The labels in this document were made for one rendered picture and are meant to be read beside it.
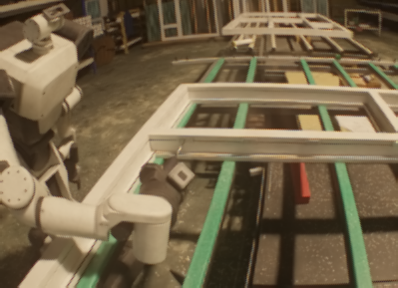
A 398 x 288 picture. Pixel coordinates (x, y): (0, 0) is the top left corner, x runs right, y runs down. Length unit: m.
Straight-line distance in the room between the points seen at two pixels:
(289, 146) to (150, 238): 0.50
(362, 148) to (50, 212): 0.81
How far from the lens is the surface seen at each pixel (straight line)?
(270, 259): 0.93
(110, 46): 7.06
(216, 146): 0.87
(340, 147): 0.87
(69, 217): 0.51
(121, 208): 0.48
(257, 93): 1.23
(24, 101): 0.76
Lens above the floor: 1.34
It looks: 29 degrees down
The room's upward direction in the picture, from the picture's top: 8 degrees counter-clockwise
